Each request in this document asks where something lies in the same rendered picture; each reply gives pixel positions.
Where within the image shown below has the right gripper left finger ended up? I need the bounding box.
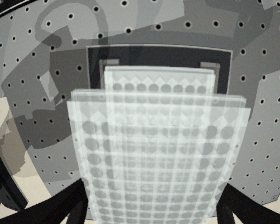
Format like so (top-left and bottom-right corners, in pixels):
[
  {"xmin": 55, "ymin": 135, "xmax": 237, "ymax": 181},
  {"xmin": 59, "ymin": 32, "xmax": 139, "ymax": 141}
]
[{"xmin": 0, "ymin": 178, "xmax": 89, "ymax": 224}]

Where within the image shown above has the white well plate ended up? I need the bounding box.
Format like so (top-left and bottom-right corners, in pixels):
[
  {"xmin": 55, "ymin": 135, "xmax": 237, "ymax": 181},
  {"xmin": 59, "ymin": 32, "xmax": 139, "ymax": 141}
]
[
  {"xmin": 104, "ymin": 66, "xmax": 215, "ymax": 93},
  {"xmin": 67, "ymin": 88, "xmax": 251, "ymax": 224}
]

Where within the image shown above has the grey perforated breadboard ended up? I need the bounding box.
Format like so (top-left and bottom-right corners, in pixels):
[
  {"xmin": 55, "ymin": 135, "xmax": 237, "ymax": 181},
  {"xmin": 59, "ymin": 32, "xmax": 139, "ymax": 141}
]
[{"xmin": 0, "ymin": 0, "xmax": 280, "ymax": 206}]

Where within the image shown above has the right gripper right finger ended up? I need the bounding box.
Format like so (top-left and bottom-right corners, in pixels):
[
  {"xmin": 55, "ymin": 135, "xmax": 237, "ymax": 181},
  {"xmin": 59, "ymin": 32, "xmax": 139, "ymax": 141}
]
[{"xmin": 216, "ymin": 183, "xmax": 280, "ymax": 224}]

